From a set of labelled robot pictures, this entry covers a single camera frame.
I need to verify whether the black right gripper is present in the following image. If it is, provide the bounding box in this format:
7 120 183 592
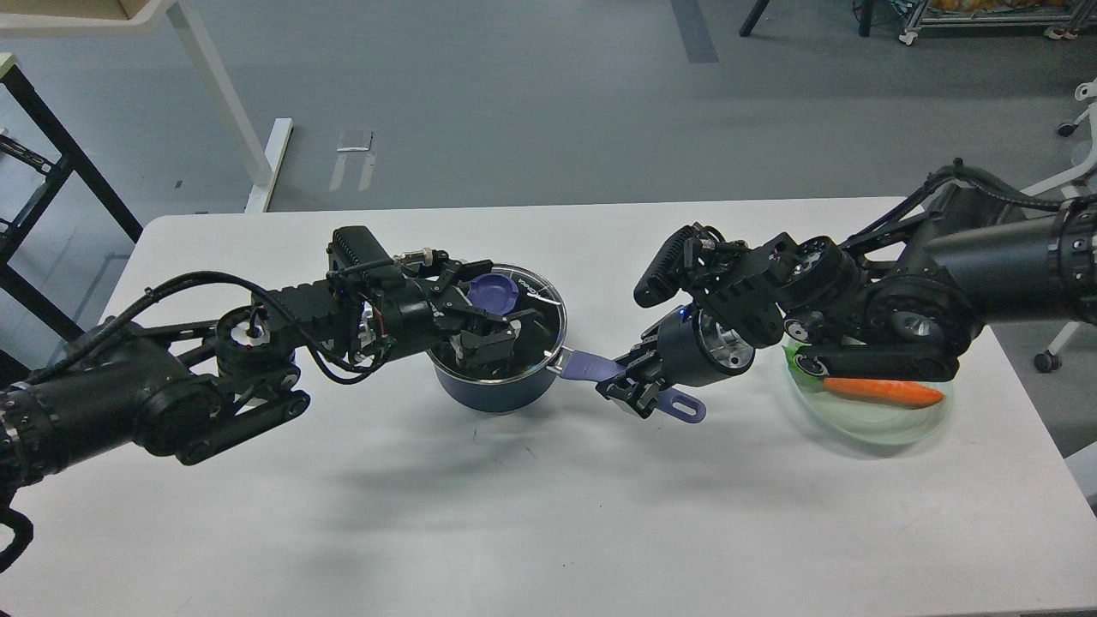
596 306 755 419

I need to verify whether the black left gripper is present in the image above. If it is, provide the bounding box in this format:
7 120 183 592
374 261 546 372

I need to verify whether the glass lid with blue knob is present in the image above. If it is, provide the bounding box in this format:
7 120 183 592
429 263 566 386

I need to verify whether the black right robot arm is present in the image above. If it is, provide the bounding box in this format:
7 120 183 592
596 159 1094 418

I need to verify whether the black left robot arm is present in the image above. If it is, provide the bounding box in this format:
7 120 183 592
3 226 550 569

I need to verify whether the pale green glass plate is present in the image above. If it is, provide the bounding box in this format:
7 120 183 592
781 338 955 446

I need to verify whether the orange toy carrot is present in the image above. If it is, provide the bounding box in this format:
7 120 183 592
782 346 945 410

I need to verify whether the white office chair base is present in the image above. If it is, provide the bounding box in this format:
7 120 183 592
1022 79 1096 374

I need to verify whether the metal wheeled cart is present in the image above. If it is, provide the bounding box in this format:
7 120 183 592
893 1 1094 46

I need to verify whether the black metal frame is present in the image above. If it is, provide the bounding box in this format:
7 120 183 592
1 52 144 341

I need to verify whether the white table frame leg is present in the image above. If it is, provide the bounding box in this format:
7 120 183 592
1 1 294 214

